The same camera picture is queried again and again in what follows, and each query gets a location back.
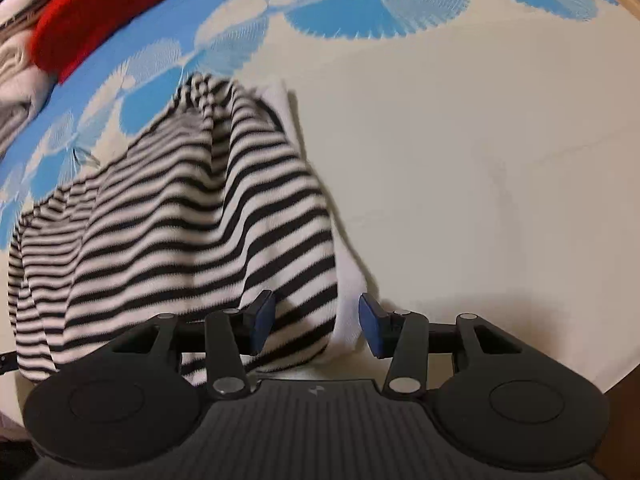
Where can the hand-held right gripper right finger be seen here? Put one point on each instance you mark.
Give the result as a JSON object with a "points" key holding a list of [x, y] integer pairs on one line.
{"points": [[374, 327]]}

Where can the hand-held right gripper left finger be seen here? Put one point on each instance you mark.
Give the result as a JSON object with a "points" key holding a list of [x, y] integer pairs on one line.
{"points": [[262, 321]]}

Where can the striped shirt with white vest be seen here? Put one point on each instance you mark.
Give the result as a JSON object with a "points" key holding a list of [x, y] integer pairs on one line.
{"points": [[175, 230]]}

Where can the blue and white printed bedsheet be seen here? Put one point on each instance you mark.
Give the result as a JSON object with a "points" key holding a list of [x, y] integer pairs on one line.
{"points": [[475, 160]]}

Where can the cream folded quilt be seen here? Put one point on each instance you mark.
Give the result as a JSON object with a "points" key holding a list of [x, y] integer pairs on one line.
{"points": [[17, 95]]}

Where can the red folded quilt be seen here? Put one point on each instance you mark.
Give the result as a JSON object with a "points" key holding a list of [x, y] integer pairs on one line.
{"points": [[100, 15]]}

